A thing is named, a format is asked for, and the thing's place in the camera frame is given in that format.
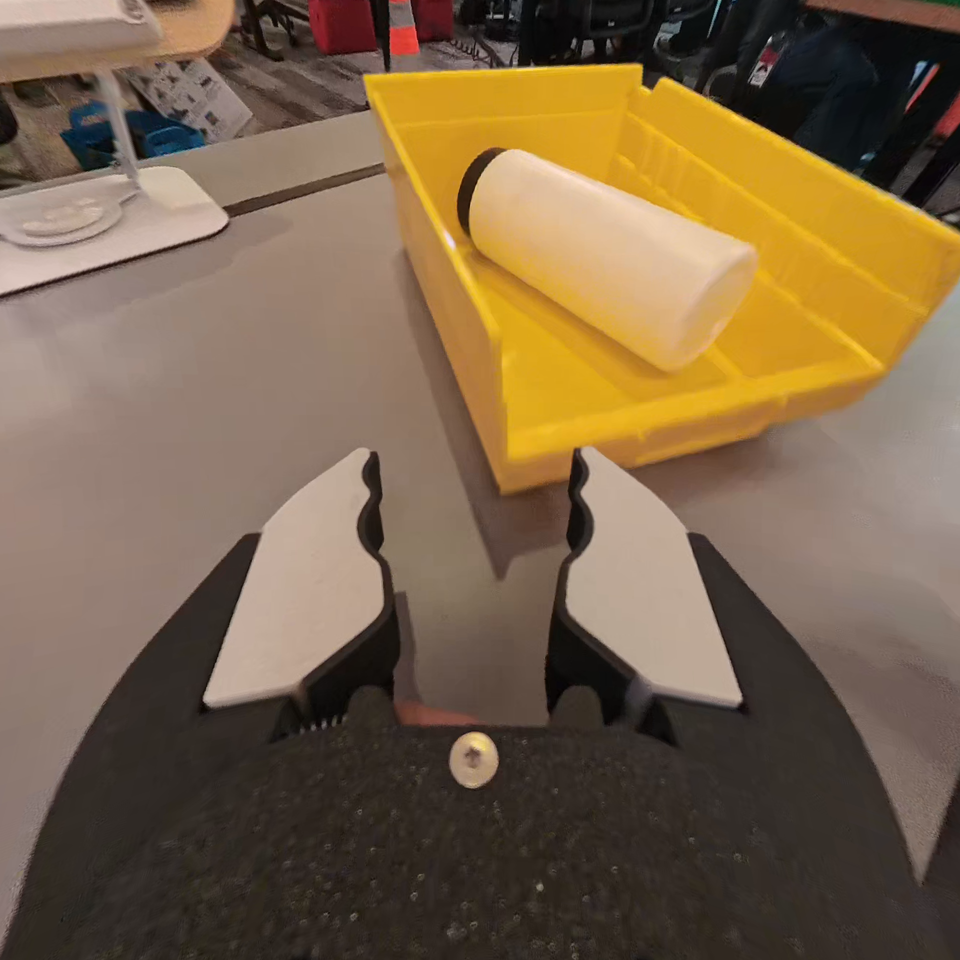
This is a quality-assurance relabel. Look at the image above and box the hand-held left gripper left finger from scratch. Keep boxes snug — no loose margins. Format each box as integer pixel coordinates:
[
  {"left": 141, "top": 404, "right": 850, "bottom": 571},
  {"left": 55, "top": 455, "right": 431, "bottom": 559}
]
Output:
[{"left": 202, "top": 447, "right": 401, "bottom": 721}]

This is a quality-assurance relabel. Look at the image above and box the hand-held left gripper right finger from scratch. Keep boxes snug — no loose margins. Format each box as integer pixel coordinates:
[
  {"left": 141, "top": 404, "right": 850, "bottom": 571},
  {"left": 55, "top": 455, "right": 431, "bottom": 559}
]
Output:
[{"left": 546, "top": 447, "right": 744, "bottom": 727}]

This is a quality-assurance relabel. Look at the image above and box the yellow plastic bin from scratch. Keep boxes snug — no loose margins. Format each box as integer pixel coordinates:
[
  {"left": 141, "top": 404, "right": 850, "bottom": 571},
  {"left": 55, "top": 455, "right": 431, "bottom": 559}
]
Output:
[{"left": 363, "top": 63, "right": 960, "bottom": 496}]

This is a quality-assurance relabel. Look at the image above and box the white plastic bottle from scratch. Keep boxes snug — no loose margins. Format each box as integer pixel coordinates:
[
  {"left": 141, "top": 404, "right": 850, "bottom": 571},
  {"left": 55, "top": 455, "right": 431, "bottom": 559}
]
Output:
[{"left": 468, "top": 148, "right": 760, "bottom": 374}]

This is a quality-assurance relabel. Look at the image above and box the black bottle lid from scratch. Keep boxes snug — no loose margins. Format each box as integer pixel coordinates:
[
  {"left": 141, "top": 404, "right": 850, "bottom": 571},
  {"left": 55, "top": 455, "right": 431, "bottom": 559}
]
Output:
[{"left": 456, "top": 147, "right": 511, "bottom": 237}]

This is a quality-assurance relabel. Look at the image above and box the person's left hand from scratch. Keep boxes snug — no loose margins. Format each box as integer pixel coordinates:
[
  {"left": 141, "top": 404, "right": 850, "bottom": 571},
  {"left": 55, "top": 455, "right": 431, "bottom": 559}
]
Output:
[{"left": 395, "top": 701, "right": 485, "bottom": 727}]

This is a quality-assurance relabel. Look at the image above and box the blue plastic crate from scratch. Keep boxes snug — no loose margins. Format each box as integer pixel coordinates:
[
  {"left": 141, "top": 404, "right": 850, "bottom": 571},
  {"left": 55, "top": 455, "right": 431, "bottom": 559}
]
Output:
[{"left": 60, "top": 103, "right": 207, "bottom": 172}]

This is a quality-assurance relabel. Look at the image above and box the printed cardboard box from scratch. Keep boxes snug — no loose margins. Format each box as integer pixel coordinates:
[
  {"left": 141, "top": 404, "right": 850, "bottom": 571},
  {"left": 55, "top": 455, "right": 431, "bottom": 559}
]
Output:
[{"left": 120, "top": 56, "right": 255, "bottom": 145}]

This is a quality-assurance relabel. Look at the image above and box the orange traffic cone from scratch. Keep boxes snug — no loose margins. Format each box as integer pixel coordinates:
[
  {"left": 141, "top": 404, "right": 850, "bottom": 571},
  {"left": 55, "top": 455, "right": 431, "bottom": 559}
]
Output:
[{"left": 386, "top": 0, "right": 423, "bottom": 57}]

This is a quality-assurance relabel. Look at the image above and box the red container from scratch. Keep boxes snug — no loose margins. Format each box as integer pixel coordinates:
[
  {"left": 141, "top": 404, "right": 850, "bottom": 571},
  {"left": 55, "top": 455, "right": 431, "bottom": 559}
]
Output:
[{"left": 307, "top": 0, "right": 378, "bottom": 55}]

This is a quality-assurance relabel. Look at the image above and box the printed instruction sheet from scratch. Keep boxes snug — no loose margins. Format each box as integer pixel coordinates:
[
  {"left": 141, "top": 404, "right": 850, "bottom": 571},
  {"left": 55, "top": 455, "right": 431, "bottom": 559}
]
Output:
[{"left": 0, "top": 0, "right": 164, "bottom": 54}]

